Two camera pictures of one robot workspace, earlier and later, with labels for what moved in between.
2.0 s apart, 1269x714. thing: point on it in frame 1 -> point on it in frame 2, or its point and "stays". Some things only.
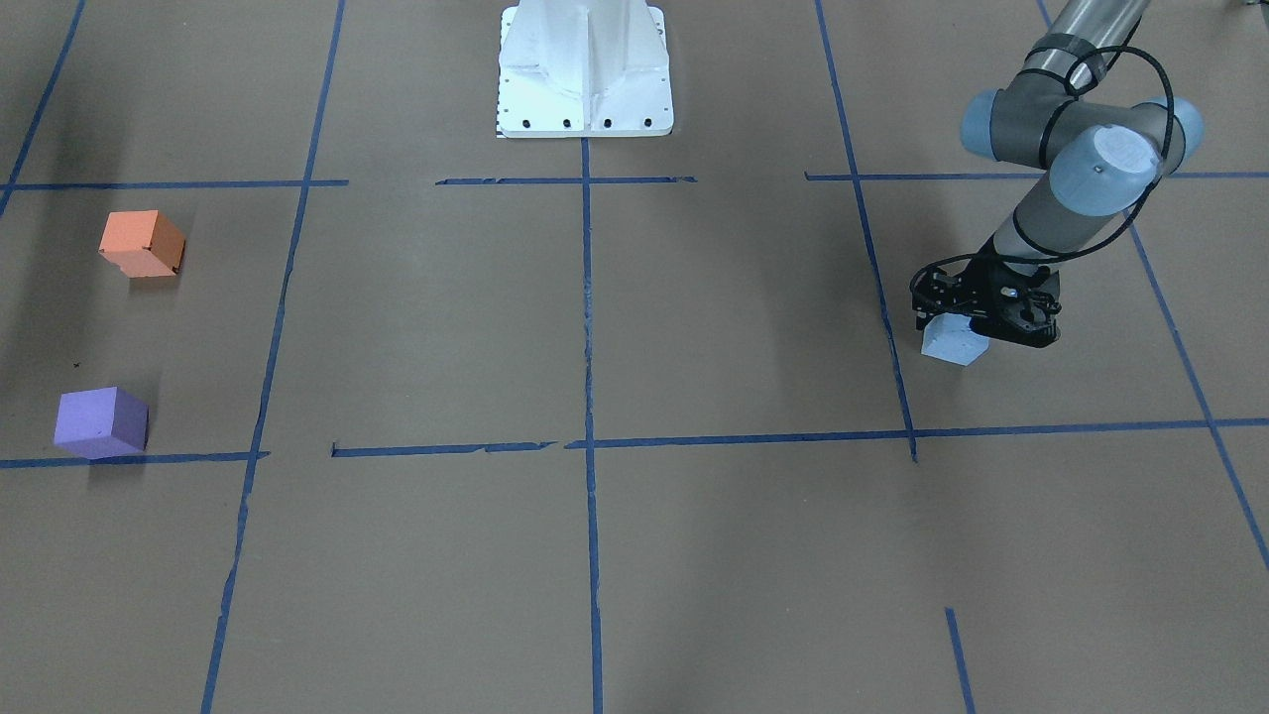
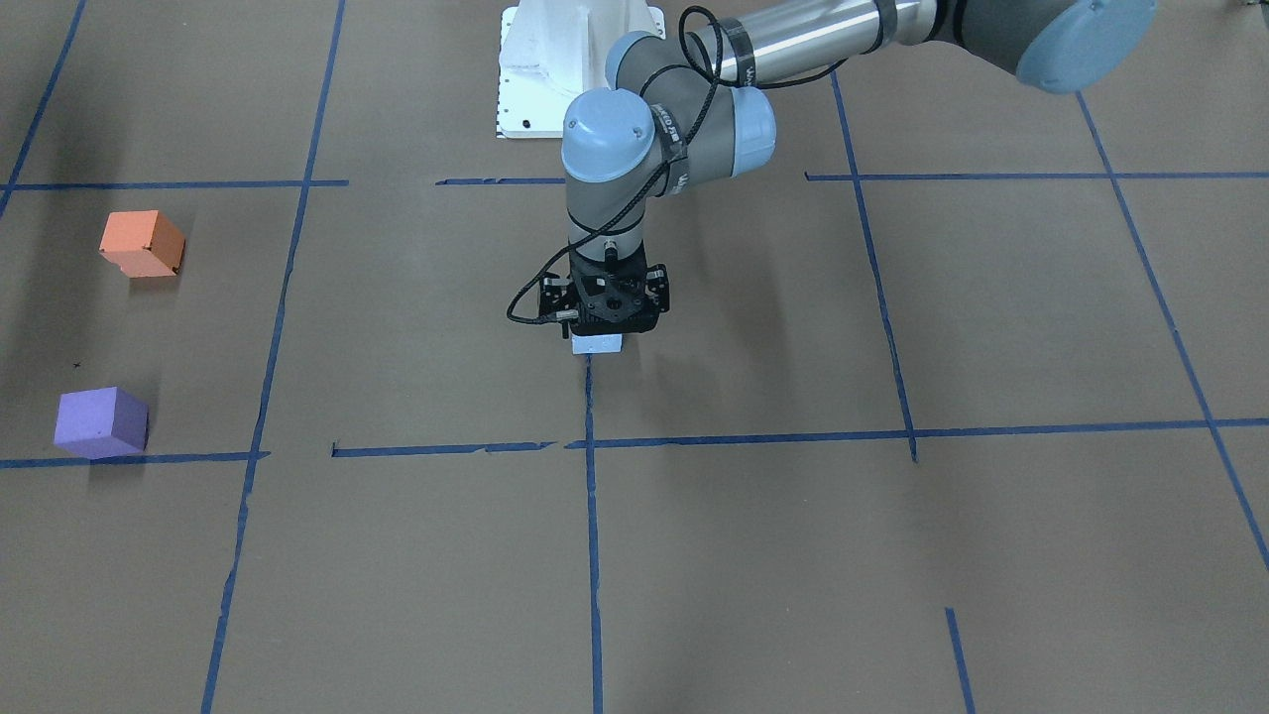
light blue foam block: (948, 336) -> (597, 343)
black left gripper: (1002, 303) -> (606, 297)
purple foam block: (102, 422) stays
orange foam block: (142, 243) stays
